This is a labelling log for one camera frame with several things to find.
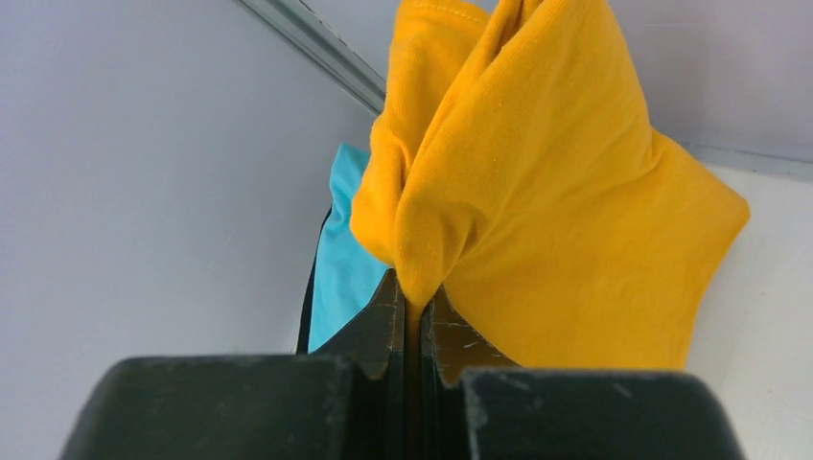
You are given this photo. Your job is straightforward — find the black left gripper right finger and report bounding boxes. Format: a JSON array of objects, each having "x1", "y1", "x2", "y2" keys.
[{"x1": 420, "y1": 291, "x2": 744, "y2": 459}]

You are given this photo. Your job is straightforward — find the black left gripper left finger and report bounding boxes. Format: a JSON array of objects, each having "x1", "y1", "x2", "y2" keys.
[{"x1": 61, "y1": 271, "x2": 406, "y2": 459}]

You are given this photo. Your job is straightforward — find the orange t shirt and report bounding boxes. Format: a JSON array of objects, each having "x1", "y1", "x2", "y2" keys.
[{"x1": 350, "y1": 1, "x2": 750, "y2": 370}]

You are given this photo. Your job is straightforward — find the black folded t shirt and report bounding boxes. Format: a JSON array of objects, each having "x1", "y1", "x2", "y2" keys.
[{"x1": 294, "y1": 206, "x2": 334, "y2": 356}]

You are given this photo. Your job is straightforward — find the teal folded t shirt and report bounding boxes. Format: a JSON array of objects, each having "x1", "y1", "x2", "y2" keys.
[{"x1": 307, "y1": 144, "x2": 387, "y2": 352}]

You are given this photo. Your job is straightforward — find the left aluminium frame post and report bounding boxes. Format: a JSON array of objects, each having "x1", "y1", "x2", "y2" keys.
[{"x1": 241, "y1": 0, "x2": 385, "y2": 115}]

